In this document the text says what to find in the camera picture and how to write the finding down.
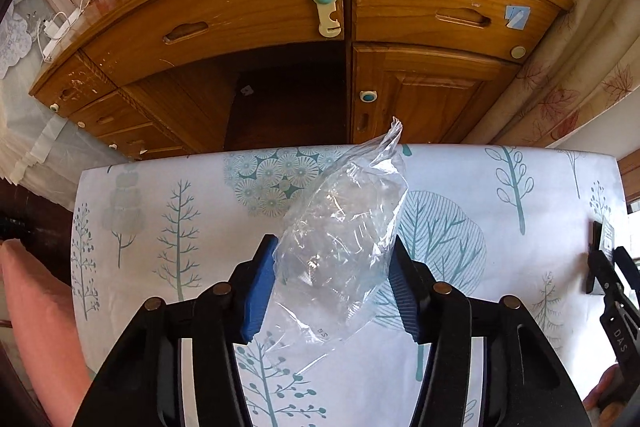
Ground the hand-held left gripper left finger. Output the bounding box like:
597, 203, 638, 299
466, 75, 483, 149
72, 234, 279, 427

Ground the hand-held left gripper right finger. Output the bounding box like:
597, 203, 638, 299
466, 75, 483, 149
389, 241, 594, 427

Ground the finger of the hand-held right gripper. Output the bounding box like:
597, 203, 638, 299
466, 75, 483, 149
587, 247, 622, 309
614, 246, 640, 309

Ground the black wallet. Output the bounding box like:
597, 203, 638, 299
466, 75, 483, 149
584, 219, 614, 296

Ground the clear plastic bag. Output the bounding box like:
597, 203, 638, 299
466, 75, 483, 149
274, 116, 409, 344

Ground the person's right hand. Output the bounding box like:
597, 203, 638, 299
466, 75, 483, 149
582, 364, 627, 414

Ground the cream curtain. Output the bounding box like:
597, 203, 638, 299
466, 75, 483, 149
462, 0, 640, 148

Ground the blue sticker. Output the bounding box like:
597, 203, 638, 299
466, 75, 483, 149
504, 5, 531, 30

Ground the wooden dresser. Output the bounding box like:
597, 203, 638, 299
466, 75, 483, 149
28, 0, 574, 158

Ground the cream drawer lock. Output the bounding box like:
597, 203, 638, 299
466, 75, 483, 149
310, 0, 345, 39

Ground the white lace cloth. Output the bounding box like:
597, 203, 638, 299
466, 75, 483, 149
0, 0, 122, 188

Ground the white power strip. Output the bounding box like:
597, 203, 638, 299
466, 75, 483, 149
40, 9, 84, 60

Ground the wooden window frame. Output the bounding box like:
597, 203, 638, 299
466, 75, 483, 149
617, 156, 640, 208

